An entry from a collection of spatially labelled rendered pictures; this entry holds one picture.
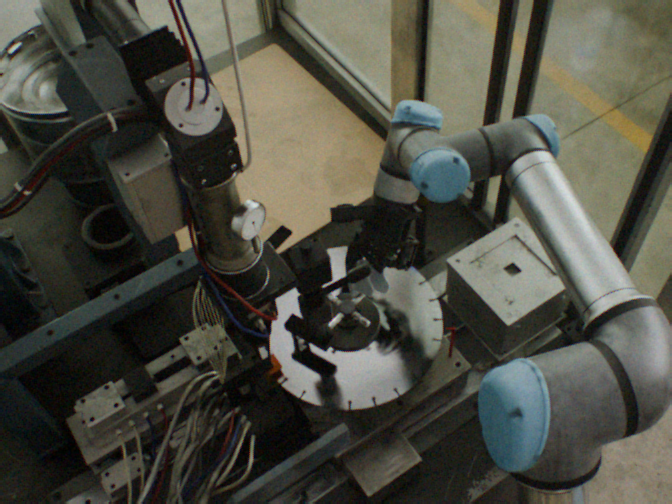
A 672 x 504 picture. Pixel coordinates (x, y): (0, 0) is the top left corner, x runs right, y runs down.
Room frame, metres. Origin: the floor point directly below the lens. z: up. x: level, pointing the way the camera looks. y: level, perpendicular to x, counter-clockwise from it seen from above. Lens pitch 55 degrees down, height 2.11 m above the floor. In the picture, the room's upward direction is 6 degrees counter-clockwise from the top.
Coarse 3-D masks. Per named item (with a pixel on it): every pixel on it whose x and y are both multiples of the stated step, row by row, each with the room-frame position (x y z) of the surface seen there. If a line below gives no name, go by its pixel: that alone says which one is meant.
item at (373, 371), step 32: (416, 288) 0.73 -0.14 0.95; (384, 320) 0.67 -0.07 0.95; (416, 320) 0.66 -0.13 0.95; (288, 352) 0.62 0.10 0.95; (320, 352) 0.62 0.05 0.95; (352, 352) 0.61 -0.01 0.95; (384, 352) 0.60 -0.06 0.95; (416, 352) 0.60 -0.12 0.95; (288, 384) 0.56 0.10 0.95; (320, 384) 0.56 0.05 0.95; (352, 384) 0.55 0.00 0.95; (384, 384) 0.54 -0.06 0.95
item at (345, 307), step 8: (328, 296) 0.70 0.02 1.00; (360, 296) 0.69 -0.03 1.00; (336, 304) 0.68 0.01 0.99; (344, 304) 0.67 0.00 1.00; (352, 304) 0.67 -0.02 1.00; (344, 312) 0.66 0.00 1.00; (352, 312) 0.66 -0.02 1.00; (336, 320) 0.65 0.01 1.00; (344, 320) 0.66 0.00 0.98; (352, 320) 0.66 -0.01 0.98; (360, 320) 0.64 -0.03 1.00
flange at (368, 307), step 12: (360, 300) 0.71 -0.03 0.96; (336, 312) 0.68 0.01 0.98; (360, 312) 0.67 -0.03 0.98; (372, 312) 0.68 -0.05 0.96; (336, 324) 0.66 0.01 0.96; (348, 324) 0.65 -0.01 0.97; (360, 324) 0.66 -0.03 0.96; (372, 324) 0.65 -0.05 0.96; (336, 336) 0.64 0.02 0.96; (348, 336) 0.64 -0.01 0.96; (360, 336) 0.63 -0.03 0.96; (372, 336) 0.63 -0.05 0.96; (348, 348) 0.61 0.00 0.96
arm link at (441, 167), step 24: (408, 144) 0.76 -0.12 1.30; (432, 144) 0.73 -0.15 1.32; (456, 144) 0.73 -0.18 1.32; (480, 144) 0.72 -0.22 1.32; (408, 168) 0.72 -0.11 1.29; (432, 168) 0.68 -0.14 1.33; (456, 168) 0.68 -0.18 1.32; (480, 168) 0.70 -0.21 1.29; (432, 192) 0.67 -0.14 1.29; (456, 192) 0.67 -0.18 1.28
